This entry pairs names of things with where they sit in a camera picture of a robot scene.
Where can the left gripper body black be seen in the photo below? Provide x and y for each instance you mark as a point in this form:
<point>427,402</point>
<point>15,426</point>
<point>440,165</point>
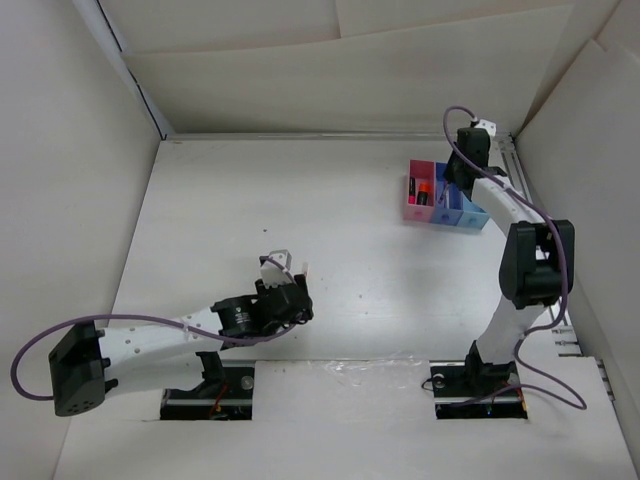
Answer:
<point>265,290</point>

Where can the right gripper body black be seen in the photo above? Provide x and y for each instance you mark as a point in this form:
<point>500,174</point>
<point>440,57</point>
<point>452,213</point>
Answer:
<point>453,165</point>

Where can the orange highlighter black body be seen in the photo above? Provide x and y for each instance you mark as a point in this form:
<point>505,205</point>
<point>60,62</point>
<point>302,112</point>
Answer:
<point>423,193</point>

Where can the pink highlighter black body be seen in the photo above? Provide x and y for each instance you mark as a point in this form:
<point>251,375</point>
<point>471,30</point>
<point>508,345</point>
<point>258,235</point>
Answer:
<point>411,191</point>

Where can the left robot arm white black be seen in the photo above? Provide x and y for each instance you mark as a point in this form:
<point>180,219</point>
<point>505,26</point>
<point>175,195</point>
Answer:
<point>90,365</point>

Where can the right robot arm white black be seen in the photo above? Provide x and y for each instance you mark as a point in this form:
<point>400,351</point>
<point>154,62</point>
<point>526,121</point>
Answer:
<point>485,346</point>

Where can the pink container box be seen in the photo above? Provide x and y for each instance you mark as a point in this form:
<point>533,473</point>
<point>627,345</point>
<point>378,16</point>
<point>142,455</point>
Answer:
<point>422,171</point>

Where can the light blue container box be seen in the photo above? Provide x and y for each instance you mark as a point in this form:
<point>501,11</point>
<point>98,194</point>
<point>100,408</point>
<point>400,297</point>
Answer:
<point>473,217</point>

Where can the dark blue container box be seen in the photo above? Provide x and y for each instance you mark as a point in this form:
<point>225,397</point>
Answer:
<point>450,215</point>

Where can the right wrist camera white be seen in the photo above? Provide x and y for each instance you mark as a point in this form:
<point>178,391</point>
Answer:
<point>486,125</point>

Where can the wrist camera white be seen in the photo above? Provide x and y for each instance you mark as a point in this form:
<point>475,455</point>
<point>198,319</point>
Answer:
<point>275,268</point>
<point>486,125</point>

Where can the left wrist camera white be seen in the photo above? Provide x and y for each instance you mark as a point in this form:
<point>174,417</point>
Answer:
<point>275,268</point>

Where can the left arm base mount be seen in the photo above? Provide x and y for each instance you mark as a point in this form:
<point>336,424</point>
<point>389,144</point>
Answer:
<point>224,392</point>

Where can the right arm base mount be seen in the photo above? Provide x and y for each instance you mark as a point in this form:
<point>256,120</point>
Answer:
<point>470,389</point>

